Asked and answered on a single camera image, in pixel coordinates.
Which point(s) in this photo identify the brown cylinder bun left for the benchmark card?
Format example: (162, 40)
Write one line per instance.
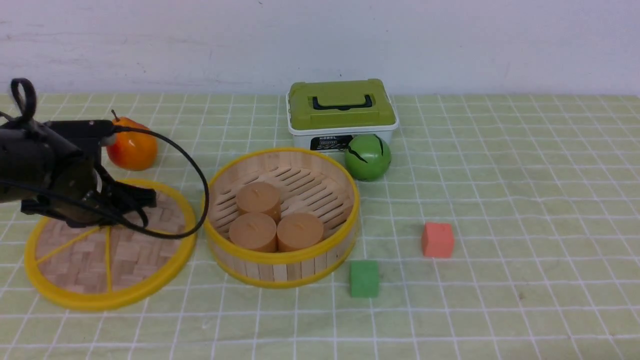
(254, 231)

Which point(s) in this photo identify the green ball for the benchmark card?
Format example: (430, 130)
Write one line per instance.
(367, 157)

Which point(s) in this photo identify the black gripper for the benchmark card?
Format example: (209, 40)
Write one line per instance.
(84, 193)

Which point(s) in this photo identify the brown cylinder bun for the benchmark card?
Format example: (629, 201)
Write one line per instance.
(254, 231)
(261, 198)
(299, 230)

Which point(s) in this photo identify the yellow woven steamer lid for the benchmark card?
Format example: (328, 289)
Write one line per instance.
(98, 269)

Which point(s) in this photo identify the green lidded storage box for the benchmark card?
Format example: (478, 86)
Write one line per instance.
(325, 116)

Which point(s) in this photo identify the brown cylinder bun back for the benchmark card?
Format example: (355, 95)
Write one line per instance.
(261, 198)

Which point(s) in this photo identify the yellow bamboo steamer basket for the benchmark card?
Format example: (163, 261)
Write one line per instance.
(309, 182)

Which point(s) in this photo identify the green foam cube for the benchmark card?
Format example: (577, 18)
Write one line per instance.
(364, 279)

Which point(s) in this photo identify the green checkered tablecloth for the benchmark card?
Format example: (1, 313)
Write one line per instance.
(542, 193)

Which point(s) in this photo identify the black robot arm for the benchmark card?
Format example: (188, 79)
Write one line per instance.
(26, 160)

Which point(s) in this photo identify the red foam cube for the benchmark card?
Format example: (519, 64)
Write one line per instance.
(438, 240)

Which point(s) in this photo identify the brown cylinder bun right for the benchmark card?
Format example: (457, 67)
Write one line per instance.
(299, 230)

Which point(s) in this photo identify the orange red pear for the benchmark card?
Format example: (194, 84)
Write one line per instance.
(133, 151)

